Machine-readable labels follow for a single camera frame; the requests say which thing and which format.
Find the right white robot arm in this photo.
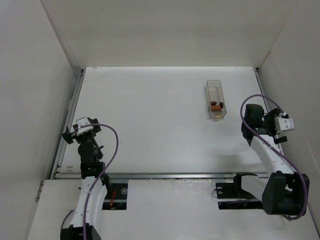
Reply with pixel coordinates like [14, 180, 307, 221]
[240, 104, 310, 220]

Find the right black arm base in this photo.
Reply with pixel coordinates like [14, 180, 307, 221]
[212, 172, 263, 210]

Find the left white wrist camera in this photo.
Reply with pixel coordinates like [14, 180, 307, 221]
[73, 117, 93, 137]

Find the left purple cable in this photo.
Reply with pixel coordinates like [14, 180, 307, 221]
[60, 124, 119, 240]

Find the purple cable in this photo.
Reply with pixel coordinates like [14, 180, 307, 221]
[239, 94, 310, 221]
[60, 124, 119, 240]

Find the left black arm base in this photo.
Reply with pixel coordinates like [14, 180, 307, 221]
[102, 182, 128, 211]

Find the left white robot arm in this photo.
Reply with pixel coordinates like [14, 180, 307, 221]
[60, 117, 110, 240]

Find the aluminium table rail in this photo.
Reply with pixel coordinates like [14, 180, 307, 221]
[51, 172, 270, 180]

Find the orange wooden cylinder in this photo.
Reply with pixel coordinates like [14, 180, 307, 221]
[211, 105, 221, 112]

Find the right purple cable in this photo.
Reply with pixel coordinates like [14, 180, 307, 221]
[239, 94, 310, 221]

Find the clear plastic container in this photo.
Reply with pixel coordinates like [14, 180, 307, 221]
[205, 80, 227, 120]

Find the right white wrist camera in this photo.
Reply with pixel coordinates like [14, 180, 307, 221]
[274, 113, 295, 133]

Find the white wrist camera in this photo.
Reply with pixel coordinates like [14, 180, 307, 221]
[73, 117, 93, 137]
[274, 113, 295, 133]

